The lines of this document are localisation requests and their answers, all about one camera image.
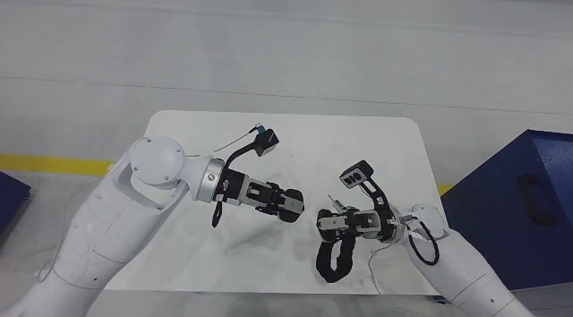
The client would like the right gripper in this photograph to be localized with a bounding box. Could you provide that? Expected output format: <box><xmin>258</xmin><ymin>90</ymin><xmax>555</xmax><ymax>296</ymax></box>
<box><xmin>316</xmin><ymin>204</ymin><xmax>409</xmax><ymax>245</ymax></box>

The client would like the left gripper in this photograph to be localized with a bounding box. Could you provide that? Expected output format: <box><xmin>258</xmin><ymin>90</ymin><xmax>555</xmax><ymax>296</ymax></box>
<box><xmin>198</xmin><ymin>157</ymin><xmax>306</xmax><ymax>224</ymax></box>

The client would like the black looped lock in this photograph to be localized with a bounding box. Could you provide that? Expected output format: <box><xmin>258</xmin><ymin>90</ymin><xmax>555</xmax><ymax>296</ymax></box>
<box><xmin>314</xmin><ymin>236</ymin><xmax>355</xmax><ymax>285</ymax></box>

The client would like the large blue cabinet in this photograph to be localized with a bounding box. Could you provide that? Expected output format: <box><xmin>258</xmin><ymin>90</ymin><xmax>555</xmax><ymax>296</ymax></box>
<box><xmin>440</xmin><ymin>128</ymin><xmax>573</xmax><ymax>292</ymax></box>

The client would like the small blue cabinet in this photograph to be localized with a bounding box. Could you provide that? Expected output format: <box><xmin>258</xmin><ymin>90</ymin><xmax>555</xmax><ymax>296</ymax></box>
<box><xmin>0</xmin><ymin>170</ymin><xmax>32</xmax><ymax>236</ymax></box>

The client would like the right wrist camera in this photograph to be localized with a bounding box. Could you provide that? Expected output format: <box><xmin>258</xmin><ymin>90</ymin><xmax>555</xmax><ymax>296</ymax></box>
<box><xmin>338</xmin><ymin>159</ymin><xmax>395</xmax><ymax>228</ymax></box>

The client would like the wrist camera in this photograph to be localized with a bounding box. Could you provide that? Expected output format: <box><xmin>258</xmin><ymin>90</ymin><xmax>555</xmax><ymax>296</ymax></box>
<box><xmin>338</xmin><ymin>159</ymin><xmax>395</xmax><ymax>228</ymax></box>
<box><xmin>222</xmin><ymin>127</ymin><xmax>281</xmax><ymax>179</ymax></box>

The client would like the thin white cable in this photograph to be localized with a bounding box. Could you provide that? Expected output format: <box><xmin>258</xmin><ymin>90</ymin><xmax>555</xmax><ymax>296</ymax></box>
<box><xmin>186</xmin><ymin>122</ymin><xmax>266</xmax><ymax>158</ymax></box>
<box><xmin>367</xmin><ymin>244</ymin><xmax>404</xmax><ymax>296</ymax></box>

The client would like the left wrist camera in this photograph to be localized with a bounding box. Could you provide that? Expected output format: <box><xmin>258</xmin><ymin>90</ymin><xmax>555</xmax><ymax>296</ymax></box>
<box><xmin>222</xmin><ymin>127</ymin><xmax>281</xmax><ymax>179</ymax></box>

